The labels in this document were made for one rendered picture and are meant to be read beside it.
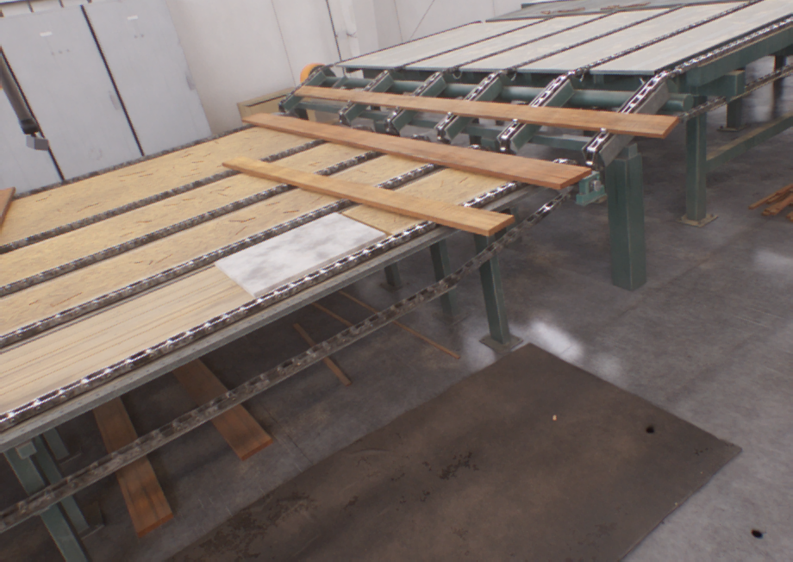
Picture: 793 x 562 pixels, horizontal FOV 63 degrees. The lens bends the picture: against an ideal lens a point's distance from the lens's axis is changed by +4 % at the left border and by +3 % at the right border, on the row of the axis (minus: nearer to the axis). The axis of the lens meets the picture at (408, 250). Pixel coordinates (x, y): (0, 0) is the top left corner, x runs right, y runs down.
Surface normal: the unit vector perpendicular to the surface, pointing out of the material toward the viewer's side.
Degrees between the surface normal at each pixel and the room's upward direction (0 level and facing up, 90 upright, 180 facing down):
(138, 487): 0
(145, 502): 0
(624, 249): 90
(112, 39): 90
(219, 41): 87
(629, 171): 90
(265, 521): 0
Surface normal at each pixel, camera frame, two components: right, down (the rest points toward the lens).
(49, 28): 0.56, 0.25
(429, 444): -0.19, -0.89
